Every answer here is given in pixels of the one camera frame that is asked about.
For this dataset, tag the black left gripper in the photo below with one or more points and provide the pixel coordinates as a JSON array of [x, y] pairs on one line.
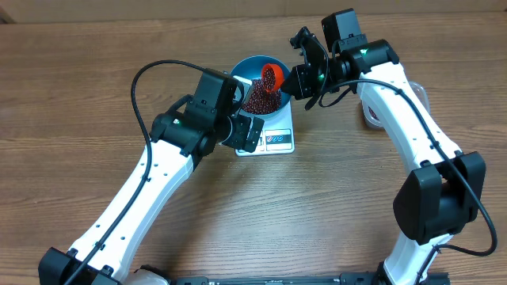
[[242, 127]]

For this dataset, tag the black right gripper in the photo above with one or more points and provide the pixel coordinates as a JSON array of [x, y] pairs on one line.
[[303, 77]]

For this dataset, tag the red plastic measuring scoop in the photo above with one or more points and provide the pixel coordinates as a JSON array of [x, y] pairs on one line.
[[272, 77]]

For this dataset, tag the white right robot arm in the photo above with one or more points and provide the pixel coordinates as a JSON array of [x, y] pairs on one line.
[[441, 193]]

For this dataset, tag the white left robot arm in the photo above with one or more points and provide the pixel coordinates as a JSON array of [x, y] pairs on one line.
[[104, 253]]

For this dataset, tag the red beans in bowl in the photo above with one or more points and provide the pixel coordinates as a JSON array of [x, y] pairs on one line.
[[261, 102]]

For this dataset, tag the white digital kitchen scale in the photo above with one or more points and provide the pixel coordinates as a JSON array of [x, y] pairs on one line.
[[277, 135]]

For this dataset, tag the teal plastic bowl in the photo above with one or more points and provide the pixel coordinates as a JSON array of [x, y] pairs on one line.
[[250, 69]]

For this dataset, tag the clear plastic bean container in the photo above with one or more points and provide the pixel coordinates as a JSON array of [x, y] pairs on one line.
[[418, 90]]

